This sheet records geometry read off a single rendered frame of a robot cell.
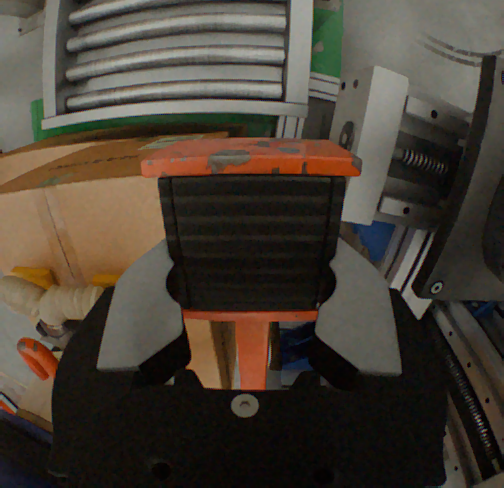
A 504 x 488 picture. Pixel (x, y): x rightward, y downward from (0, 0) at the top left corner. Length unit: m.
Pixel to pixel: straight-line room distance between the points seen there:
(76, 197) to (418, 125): 0.37
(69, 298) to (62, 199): 0.12
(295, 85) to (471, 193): 0.46
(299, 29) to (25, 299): 0.68
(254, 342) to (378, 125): 0.18
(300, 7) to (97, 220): 0.57
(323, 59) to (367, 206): 1.06
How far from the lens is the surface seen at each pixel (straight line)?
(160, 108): 0.62
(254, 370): 0.20
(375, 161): 0.22
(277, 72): 0.71
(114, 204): 0.31
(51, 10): 0.89
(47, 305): 0.33
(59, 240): 0.39
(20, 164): 1.03
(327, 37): 1.28
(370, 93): 0.22
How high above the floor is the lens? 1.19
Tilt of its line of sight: 61 degrees down
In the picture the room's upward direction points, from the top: 176 degrees counter-clockwise
